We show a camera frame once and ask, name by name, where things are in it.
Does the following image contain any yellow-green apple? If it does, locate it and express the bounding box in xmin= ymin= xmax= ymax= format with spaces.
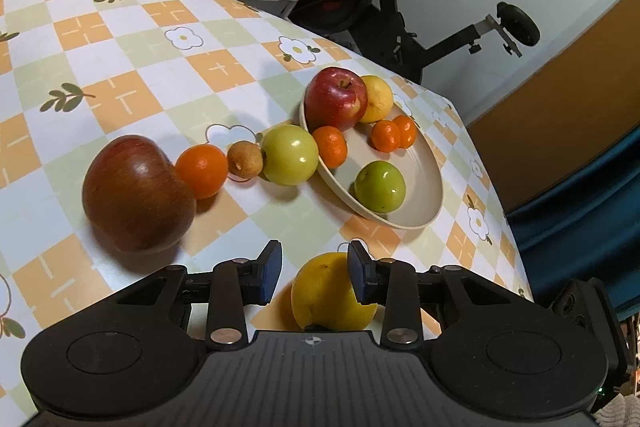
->
xmin=260 ymin=125 xmax=320 ymax=186

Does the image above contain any brown wooden panel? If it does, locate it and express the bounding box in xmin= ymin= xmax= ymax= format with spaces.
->
xmin=465 ymin=0 xmax=640 ymax=212

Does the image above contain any bright red apple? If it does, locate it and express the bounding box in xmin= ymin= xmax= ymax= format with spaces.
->
xmin=305 ymin=67 xmax=369 ymax=132

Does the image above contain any large orange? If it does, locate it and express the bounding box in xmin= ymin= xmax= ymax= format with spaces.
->
xmin=174 ymin=144 xmax=229 ymax=200

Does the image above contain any beige round plate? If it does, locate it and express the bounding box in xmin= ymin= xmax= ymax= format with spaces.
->
xmin=299 ymin=84 xmax=445 ymax=230

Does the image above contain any yellow lemon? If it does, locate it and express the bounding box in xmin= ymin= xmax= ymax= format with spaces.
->
xmin=359 ymin=75 xmax=395 ymax=124
xmin=290 ymin=252 xmax=378 ymax=333

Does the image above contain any small tangerine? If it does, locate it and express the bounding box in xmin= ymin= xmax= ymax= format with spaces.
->
xmin=371 ymin=120 xmax=402 ymax=153
xmin=392 ymin=115 xmax=418 ymax=149
xmin=313 ymin=126 xmax=348 ymax=169

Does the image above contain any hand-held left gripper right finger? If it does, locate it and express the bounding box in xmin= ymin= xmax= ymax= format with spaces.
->
xmin=347 ymin=240 xmax=531 ymax=353

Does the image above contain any green apple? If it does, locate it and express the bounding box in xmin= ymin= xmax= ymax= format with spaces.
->
xmin=354 ymin=160 xmax=407 ymax=214

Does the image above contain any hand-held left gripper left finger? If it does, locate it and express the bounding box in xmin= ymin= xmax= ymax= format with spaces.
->
xmin=117 ymin=239 xmax=283 ymax=353

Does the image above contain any dark blue curtain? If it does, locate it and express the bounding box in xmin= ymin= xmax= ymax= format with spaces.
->
xmin=500 ymin=127 xmax=640 ymax=323

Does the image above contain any dark red apple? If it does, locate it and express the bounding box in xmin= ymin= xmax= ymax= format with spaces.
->
xmin=82 ymin=135 xmax=197 ymax=254

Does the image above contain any small brown fruit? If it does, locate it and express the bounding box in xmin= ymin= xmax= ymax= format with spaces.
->
xmin=227 ymin=140 xmax=264 ymax=180

